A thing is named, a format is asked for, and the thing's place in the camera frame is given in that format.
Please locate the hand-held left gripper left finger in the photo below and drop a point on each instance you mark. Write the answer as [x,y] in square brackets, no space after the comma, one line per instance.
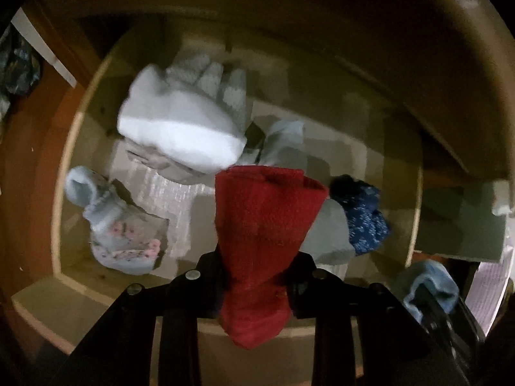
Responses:
[205,281]

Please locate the white paper sheets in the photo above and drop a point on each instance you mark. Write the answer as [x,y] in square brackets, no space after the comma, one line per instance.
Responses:
[493,289]

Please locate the grey underwear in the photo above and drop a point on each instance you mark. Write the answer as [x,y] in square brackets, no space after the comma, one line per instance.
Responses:
[330,233]
[169,169]

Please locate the pale blue sock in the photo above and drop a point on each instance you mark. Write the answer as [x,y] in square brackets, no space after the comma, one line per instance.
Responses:
[283,140]

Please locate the red underwear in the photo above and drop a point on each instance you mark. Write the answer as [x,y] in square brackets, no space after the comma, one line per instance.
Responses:
[261,229]

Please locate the dark blue dotted underwear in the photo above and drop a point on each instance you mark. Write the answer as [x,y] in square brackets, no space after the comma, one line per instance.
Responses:
[366,217]

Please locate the white board strip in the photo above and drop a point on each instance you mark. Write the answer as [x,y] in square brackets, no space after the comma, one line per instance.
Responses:
[44,48]

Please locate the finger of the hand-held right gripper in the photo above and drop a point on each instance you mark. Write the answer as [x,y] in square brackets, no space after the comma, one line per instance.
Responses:
[442,323]

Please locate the wooden drawer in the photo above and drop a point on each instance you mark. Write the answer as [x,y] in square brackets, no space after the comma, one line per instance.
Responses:
[40,301]

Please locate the wooden nightstand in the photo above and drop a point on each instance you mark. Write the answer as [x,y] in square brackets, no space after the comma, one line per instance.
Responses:
[402,48]

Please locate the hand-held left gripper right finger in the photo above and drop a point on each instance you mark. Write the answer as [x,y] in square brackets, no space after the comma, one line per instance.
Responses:
[301,285]

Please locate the grey board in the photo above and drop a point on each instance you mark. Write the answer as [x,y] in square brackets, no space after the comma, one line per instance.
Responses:
[462,225]

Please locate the pale blue ribbed underwear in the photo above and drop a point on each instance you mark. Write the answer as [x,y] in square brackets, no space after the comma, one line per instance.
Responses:
[225,84]

